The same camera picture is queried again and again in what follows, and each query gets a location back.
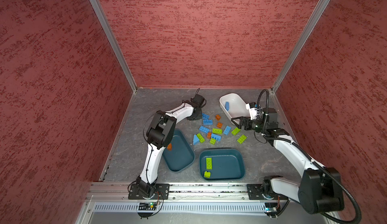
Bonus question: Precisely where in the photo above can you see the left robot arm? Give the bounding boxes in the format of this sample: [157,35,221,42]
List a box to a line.
[136,100,206,198]

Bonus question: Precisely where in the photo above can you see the blue slope brick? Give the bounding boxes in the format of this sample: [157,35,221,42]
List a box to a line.
[192,134,200,145]

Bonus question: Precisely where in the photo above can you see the left controller board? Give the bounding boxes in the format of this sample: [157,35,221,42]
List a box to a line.
[138,202,157,212]

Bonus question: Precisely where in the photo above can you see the right controller board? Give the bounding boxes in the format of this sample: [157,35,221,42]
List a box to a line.
[264,202,281,213]

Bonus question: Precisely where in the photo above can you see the right aluminium corner post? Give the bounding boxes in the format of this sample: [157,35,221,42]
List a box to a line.
[271,0,331,94]

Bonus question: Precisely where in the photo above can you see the green long brick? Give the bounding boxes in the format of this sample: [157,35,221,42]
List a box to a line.
[206,158,213,170]
[237,134,247,144]
[196,133,205,143]
[231,127,241,136]
[212,128,223,135]

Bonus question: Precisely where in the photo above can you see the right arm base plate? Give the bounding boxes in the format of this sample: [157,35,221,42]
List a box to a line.
[247,184,288,201]

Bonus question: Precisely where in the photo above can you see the left aluminium corner post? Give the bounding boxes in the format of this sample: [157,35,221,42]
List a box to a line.
[89,0,138,93]

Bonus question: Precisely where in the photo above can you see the right teal bin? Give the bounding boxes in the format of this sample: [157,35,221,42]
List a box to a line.
[199,148,246,181]

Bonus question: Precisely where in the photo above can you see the aluminium corner post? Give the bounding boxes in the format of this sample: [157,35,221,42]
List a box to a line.
[271,0,331,94]
[89,0,138,93]

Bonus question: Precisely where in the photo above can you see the aluminium front rail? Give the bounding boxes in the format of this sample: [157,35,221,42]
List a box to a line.
[86,181,332,202]

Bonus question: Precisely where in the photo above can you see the left teal bin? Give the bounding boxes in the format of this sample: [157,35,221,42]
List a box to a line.
[162,129,195,173]

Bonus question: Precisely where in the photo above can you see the white plastic bin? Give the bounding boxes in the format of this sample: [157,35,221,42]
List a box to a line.
[219,93,250,126]

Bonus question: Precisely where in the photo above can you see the teal bin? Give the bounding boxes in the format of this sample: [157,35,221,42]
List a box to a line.
[199,148,246,181]
[162,129,195,173]

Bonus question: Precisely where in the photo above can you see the controller board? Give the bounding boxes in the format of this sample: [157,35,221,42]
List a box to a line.
[138,202,157,212]
[264,202,281,213]

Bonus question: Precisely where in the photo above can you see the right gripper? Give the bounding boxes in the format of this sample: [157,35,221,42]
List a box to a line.
[231,116,267,132]

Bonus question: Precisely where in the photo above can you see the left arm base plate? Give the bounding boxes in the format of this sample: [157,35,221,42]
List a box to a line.
[128,183,170,200]

